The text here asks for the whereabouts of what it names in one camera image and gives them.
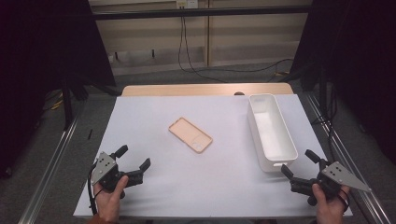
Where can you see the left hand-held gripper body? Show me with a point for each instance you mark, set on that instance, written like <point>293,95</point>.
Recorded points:
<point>104,168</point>

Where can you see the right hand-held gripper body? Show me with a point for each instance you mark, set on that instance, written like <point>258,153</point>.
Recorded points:
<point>336,174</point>

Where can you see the white plastic storage box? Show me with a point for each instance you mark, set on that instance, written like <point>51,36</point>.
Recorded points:
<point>274,137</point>

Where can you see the beige phone case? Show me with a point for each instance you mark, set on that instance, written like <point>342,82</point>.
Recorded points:
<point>190,135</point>

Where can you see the person's left hand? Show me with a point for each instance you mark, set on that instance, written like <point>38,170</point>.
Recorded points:
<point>109,202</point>

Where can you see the person's right hand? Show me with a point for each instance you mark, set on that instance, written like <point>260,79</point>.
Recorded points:
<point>328,208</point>

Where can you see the small black floor stick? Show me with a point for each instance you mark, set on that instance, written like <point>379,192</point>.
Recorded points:
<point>90,133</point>

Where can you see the white table cover sheet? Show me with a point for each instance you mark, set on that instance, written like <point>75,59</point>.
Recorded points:
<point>193,186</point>

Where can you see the black stand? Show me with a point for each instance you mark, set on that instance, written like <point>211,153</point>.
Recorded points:
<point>67,105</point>

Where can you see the light wooden table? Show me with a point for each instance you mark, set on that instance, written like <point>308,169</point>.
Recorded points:
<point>186,89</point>

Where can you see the dark table grommet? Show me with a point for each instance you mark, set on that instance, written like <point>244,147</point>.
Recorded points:
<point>239,93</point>

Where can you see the black curtain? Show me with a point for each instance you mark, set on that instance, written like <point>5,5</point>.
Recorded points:
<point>37,62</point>
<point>367,62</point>

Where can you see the black horizontal bar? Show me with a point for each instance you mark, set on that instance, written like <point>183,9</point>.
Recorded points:
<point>186,13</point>

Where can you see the metal floor rail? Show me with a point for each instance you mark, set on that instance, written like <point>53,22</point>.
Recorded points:
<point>46,177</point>
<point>375,209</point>

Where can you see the small black wall peg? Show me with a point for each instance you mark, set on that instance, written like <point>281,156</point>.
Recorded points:
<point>153,53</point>
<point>116,56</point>

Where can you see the white wall socket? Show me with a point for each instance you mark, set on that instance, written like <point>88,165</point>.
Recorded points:
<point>186,3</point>

